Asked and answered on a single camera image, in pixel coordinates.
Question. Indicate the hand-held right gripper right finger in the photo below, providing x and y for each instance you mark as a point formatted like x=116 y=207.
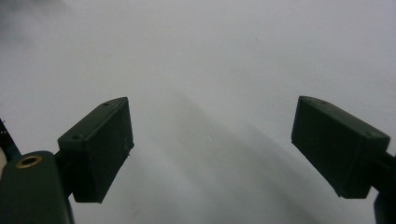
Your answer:
x=339 y=146

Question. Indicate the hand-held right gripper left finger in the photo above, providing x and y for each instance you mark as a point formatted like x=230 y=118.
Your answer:
x=96 y=149

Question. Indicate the white table mat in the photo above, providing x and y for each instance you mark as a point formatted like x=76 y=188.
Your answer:
x=211 y=56

